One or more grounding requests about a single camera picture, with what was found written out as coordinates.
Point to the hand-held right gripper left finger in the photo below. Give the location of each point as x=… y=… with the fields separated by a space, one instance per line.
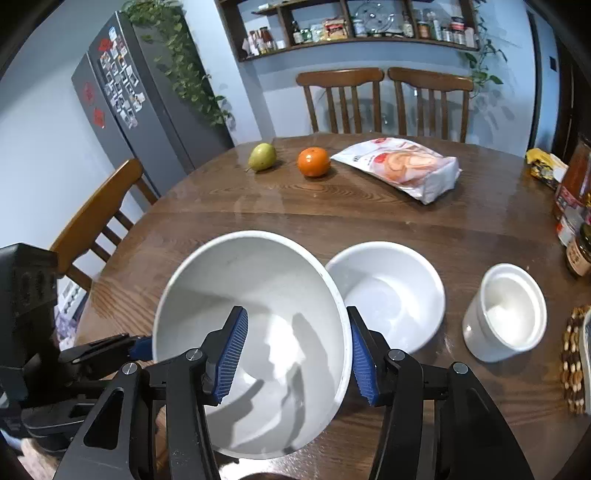
x=230 y=360

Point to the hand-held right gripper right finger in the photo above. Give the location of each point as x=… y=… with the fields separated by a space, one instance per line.
x=364 y=364

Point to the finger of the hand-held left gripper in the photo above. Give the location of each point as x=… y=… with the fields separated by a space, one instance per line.
x=138 y=348
x=92 y=372

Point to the large beige bowl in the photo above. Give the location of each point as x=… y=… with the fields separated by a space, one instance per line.
x=277 y=286

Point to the white straight-sided bowl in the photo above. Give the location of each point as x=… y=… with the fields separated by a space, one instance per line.
x=508 y=304

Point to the wooden dining chair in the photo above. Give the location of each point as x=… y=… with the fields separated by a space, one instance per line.
x=339 y=76
x=92 y=212
x=429 y=78

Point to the white snack bag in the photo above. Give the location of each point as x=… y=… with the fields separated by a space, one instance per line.
x=406 y=166

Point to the grey refrigerator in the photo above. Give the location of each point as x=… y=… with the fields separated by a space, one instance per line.
x=152 y=134

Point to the green pear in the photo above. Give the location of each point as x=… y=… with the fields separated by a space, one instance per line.
x=262 y=157

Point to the wooden bead trivet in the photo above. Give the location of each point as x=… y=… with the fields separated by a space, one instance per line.
x=572 y=360

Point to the orange fruit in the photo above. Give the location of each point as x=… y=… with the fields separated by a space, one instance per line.
x=314 y=161

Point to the red paper decal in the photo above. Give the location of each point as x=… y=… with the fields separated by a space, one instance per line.
x=88 y=92

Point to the cluster of fridge photos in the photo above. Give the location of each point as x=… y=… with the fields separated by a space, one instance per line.
x=122 y=78

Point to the dark-lidded sauce jar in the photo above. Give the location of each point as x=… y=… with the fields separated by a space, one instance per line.
x=579 y=254

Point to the yellow packet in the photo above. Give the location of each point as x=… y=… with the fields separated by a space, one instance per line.
x=545 y=166

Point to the red sauce bottle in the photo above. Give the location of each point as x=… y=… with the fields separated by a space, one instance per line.
x=575 y=184

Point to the green trailing vine plant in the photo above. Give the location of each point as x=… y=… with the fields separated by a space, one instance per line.
x=485 y=60
x=184 y=60

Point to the dark wooden door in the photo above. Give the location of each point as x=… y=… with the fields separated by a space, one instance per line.
x=568 y=92

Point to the round glass plate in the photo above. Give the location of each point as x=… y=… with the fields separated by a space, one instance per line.
x=378 y=18

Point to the dark wooden wall shelf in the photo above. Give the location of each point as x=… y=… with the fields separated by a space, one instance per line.
x=229 y=27

